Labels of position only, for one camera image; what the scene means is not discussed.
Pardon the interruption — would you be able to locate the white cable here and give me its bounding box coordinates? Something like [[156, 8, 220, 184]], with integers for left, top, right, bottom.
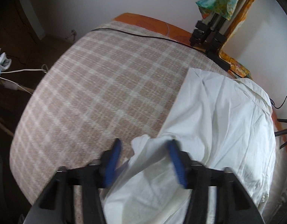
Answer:
[[0, 64, 49, 95]]

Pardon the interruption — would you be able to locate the black light cable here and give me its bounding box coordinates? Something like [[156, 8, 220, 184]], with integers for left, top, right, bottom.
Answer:
[[271, 94, 287, 109]]

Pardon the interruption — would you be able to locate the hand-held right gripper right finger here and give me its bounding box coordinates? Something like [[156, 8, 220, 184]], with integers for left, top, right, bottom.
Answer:
[[168, 139, 263, 224]]

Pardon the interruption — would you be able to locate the beige plaid blanket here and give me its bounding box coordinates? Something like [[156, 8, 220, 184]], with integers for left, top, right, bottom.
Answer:
[[9, 20, 284, 224]]

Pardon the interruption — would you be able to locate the white button shirt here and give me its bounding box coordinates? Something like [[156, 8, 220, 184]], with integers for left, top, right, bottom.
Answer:
[[104, 67, 277, 224]]

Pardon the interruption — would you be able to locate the colourful patterned cloth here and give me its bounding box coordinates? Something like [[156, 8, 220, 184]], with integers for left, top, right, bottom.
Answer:
[[196, 0, 253, 20]]

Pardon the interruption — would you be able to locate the orange patterned curtain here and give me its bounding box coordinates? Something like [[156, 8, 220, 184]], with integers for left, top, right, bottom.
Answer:
[[224, 0, 262, 79]]

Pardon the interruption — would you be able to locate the black mini tripod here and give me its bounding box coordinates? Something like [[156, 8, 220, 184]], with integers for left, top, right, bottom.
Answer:
[[275, 118, 287, 150]]

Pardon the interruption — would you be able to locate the thin black cable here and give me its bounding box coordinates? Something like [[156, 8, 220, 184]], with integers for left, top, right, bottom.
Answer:
[[91, 28, 206, 53]]

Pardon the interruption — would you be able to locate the silver tripod with black clamps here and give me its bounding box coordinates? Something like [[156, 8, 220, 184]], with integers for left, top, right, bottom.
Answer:
[[190, 0, 235, 71]]

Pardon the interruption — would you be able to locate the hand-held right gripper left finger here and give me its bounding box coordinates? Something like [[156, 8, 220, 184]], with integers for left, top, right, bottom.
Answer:
[[32, 138, 123, 224]]

